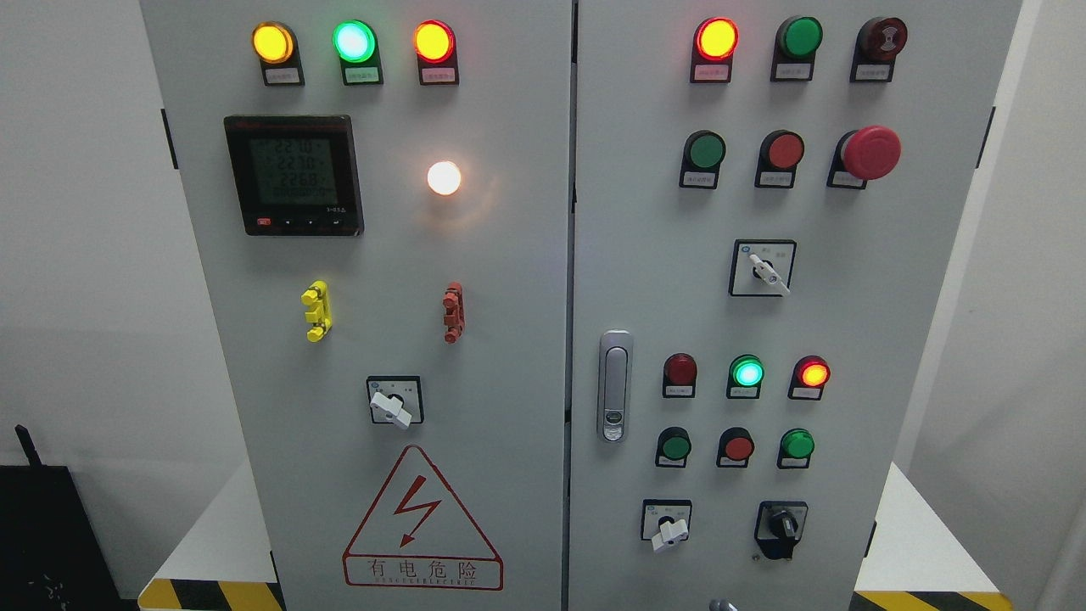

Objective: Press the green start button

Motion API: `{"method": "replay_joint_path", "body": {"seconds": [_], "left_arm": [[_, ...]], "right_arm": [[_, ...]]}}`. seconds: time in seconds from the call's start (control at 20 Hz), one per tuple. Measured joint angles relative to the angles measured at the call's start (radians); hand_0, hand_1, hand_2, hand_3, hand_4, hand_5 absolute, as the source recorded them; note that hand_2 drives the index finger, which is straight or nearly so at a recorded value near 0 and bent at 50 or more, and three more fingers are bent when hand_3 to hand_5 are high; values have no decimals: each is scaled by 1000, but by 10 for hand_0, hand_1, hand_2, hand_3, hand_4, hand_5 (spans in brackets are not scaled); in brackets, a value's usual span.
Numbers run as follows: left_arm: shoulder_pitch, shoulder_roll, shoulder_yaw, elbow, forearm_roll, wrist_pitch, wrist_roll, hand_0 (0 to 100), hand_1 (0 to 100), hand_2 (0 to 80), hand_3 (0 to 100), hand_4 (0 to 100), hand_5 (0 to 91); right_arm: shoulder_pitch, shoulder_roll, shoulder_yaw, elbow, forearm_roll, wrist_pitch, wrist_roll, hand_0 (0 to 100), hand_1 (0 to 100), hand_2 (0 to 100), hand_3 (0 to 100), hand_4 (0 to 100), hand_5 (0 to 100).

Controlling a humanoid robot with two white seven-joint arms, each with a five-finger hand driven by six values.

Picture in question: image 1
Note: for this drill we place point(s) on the green start push button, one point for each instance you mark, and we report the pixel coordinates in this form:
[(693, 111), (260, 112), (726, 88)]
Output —
[(673, 448)]

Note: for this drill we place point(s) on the green push button upper row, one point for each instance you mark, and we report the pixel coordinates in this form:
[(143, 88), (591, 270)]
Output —
[(703, 154)]

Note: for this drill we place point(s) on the red stop push button lower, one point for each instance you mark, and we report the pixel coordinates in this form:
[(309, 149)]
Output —
[(735, 448)]

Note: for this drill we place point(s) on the red push button upper row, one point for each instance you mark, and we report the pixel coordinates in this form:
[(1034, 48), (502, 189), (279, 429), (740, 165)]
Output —
[(778, 159)]

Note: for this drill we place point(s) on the green push button lower right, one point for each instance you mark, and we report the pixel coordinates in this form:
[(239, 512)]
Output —
[(795, 449)]

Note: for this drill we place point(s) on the red emergency stop mushroom button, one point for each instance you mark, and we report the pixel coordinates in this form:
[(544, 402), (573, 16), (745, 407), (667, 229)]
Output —
[(862, 155)]

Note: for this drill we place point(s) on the grey electrical control cabinet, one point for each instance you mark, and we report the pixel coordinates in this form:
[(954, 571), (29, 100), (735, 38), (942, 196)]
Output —
[(568, 125)]

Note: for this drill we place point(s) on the red plastic terminal connector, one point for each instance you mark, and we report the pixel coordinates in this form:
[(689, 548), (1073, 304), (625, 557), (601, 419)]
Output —
[(454, 318)]

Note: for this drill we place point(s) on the red indicator lower left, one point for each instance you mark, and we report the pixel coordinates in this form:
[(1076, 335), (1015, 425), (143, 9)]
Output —
[(679, 376)]

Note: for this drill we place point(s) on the white glowing indicator light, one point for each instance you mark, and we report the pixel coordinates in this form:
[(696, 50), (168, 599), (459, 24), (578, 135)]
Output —
[(444, 178)]

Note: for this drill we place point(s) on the green indicator lower middle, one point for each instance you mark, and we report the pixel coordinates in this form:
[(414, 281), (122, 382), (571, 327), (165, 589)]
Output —
[(746, 375)]

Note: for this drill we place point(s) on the yellow plastic terminal connector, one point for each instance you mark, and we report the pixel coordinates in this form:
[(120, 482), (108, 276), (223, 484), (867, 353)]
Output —
[(318, 315)]

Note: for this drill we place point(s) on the red electrical warning triangle sticker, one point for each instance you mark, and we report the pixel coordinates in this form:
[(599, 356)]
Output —
[(417, 533)]

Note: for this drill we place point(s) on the red-orange indicator lower right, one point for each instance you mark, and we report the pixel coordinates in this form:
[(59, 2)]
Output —
[(809, 378)]

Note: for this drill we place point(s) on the black digital power meter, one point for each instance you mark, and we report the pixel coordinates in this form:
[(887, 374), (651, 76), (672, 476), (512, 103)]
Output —
[(295, 175)]

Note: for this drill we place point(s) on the red-orange indicator light top left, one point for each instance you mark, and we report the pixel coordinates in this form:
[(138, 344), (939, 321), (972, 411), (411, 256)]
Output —
[(435, 46)]

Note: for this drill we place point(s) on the red lit indicator top right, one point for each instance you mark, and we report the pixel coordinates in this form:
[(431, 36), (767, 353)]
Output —
[(712, 50)]

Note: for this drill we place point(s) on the green indicator light top left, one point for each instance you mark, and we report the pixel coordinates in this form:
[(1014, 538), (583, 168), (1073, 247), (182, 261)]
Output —
[(357, 48)]

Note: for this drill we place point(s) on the green indicator top right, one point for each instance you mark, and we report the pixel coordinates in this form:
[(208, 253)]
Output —
[(797, 41)]

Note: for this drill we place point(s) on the yellow indicator light top left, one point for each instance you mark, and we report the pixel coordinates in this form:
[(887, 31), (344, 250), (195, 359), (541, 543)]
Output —
[(274, 44)]

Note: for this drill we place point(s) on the dark red buzzer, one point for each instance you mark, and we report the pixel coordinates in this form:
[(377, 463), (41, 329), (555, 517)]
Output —
[(877, 45)]

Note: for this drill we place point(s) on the white platform with hazard stripes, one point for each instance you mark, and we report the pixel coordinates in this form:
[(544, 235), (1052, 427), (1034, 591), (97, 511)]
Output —
[(913, 563)]

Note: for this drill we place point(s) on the black box with antenna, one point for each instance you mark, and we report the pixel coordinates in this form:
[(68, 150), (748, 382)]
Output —
[(50, 558)]

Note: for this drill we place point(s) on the silver cabinet door handle lock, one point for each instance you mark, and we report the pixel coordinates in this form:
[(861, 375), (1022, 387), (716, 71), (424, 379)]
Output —
[(613, 384)]

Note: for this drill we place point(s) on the left door selector switch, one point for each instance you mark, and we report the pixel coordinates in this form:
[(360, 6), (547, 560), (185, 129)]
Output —
[(395, 400)]

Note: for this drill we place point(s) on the upper right selector switch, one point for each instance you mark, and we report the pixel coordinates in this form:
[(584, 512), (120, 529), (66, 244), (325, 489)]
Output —
[(762, 268)]

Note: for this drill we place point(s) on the lower white selector switch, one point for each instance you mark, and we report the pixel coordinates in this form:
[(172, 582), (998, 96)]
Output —
[(665, 522)]

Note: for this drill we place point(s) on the black key selector switch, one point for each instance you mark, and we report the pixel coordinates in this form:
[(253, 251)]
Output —
[(779, 528)]

